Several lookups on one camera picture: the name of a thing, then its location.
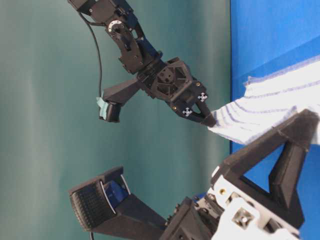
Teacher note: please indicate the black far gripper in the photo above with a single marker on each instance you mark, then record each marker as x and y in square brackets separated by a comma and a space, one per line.
[173, 83]

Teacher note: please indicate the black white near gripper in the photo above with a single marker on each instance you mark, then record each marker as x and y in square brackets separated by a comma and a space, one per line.
[235, 208]

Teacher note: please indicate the white blue-striped towel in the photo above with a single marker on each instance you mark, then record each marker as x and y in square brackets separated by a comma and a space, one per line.
[270, 100]

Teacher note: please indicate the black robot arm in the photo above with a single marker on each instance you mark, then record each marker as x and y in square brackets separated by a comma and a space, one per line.
[121, 24]

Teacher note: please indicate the blue table cloth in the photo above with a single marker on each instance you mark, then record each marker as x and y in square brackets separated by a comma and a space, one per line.
[267, 36]

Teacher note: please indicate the green backdrop curtain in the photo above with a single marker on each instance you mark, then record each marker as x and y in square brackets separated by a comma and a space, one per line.
[51, 137]

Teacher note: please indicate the black far wrist camera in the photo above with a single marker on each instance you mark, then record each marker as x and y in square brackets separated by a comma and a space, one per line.
[114, 98]

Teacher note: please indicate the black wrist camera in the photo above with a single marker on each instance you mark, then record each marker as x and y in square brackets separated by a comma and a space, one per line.
[105, 205]
[114, 98]

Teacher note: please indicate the black near wrist camera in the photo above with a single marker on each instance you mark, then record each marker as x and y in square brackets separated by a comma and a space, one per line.
[105, 205]

